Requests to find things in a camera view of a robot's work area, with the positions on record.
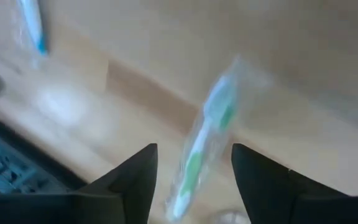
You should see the green toothbrush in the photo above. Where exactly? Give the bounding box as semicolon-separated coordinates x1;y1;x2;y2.
165;55;273;223

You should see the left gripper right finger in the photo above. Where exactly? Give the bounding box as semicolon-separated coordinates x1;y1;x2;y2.
231;142;358;224

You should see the blue toothbrush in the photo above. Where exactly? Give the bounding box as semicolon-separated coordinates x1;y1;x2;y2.
14;0;48;63

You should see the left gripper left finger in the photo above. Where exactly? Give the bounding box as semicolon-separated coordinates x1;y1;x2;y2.
0;142;158;224

